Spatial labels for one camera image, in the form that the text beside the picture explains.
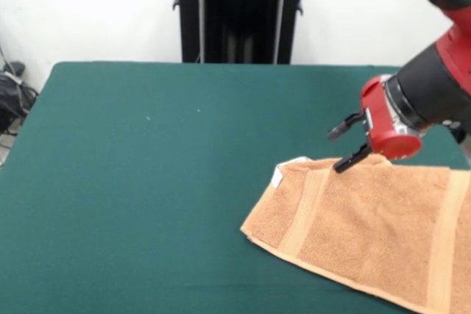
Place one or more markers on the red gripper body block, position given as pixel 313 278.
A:
pixel 382 130

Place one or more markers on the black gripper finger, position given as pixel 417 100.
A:
pixel 349 161
pixel 344 126

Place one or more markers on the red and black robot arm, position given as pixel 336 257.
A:
pixel 441 78

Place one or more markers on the tan terry towel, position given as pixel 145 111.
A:
pixel 368 225

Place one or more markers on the dark green table cloth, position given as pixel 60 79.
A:
pixel 110 145

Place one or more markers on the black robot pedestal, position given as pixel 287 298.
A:
pixel 239 5

